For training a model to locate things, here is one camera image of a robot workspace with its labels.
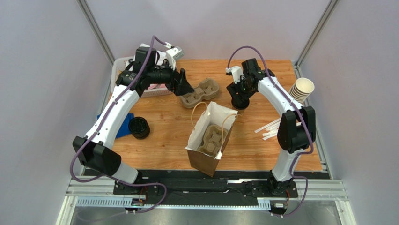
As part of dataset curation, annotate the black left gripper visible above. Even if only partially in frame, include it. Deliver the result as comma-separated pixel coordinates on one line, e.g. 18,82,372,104
148,58,195,97

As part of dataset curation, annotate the white plastic basket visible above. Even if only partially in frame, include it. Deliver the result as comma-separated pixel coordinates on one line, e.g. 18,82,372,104
110,56,171,98

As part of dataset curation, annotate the brown paper coffee cup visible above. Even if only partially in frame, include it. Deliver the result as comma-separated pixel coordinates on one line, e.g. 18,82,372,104
232,106,248,115

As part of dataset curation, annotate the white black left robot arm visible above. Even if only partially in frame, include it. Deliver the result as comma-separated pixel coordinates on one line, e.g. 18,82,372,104
73,46,194,184

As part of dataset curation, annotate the white wrapped straw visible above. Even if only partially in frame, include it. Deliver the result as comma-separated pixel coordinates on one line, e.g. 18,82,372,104
262,123,302,141
254,118,281,133

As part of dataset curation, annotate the cardboard cup carrier tray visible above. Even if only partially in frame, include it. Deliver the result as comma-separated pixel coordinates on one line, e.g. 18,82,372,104
180,78,220,109

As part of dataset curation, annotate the crumpled white paper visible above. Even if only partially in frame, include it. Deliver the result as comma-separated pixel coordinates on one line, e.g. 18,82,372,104
133,43,167,66

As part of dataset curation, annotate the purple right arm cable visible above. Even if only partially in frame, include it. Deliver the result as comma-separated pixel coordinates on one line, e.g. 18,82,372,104
227,45,315,218

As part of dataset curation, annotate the single cardboard cup carrier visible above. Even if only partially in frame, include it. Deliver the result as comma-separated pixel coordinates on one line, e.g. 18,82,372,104
197,124,228,157

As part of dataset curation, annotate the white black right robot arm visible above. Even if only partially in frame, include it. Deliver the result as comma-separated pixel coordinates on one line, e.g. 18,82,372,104
225,59,316,196

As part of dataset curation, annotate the pink white item in basket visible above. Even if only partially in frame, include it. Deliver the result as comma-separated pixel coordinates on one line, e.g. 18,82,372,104
146,84,166,90

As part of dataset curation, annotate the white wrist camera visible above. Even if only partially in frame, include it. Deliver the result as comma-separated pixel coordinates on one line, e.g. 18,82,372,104
225,66,244,84
165,42,185,70

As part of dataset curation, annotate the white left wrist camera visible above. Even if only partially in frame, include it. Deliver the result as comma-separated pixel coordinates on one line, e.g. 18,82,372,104
165,42,185,70

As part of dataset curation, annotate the aluminium frame rail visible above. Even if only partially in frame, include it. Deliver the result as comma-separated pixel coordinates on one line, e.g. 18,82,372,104
57,172,356,225

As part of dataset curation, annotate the stack of paper cups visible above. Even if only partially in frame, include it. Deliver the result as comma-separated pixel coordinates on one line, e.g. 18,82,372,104
289,77,315,103

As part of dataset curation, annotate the blue folded cloth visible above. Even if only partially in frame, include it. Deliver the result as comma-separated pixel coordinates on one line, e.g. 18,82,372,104
101,112,134,139

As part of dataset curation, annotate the brown paper bag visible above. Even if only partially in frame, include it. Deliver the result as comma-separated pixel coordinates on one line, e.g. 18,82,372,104
185,101,238,177

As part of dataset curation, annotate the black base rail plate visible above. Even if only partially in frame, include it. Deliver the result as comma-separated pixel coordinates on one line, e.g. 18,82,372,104
84,168,331,207

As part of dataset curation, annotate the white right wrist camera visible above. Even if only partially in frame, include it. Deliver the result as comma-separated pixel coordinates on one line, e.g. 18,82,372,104
225,66,244,84

